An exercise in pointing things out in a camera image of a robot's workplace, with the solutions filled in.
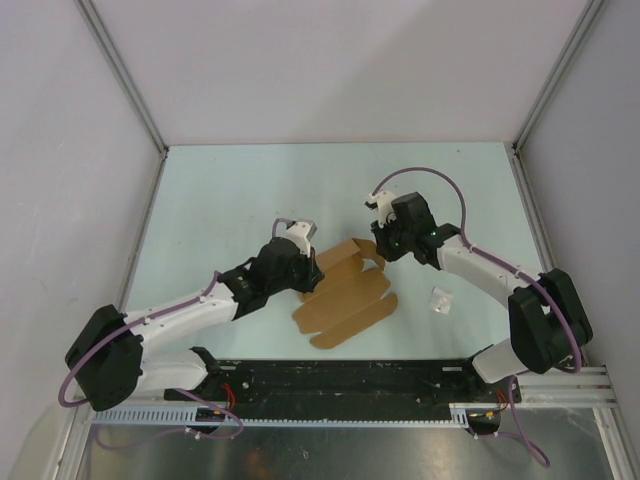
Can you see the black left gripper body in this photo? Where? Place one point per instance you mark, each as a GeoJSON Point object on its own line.
{"type": "Point", "coordinates": [299, 276]}

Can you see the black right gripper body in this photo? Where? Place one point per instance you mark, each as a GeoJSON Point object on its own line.
{"type": "Point", "coordinates": [394, 240]}

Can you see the brown cardboard box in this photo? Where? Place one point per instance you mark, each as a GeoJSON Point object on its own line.
{"type": "Point", "coordinates": [354, 295]}

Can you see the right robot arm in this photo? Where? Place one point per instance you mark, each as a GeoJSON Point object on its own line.
{"type": "Point", "coordinates": [547, 321]}

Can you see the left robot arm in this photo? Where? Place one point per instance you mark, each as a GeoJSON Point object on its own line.
{"type": "Point", "coordinates": [117, 355]}

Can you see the small white plastic piece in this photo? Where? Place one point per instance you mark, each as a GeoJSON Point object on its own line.
{"type": "Point", "coordinates": [440, 301]}

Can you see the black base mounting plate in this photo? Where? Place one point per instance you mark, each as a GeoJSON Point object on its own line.
{"type": "Point", "coordinates": [351, 390]}

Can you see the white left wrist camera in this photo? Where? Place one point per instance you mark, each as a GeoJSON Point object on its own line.
{"type": "Point", "coordinates": [301, 232]}

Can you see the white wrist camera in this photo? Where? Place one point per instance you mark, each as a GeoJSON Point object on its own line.
{"type": "Point", "coordinates": [381, 202]}
{"type": "Point", "coordinates": [301, 232]}

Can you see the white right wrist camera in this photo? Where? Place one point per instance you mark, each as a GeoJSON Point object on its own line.
{"type": "Point", "coordinates": [381, 202]}

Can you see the right aluminium corner post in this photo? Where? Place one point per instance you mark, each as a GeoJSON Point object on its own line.
{"type": "Point", "coordinates": [582, 29]}

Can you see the aluminium corner post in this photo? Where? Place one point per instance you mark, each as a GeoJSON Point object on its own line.
{"type": "Point", "coordinates": [582, 29]}
{"type": "Point", "coordinates": [111, 53]}

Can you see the left aluminium corner post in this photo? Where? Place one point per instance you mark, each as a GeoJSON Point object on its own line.
{"type": "Point", "coordinates": [111, 53]}

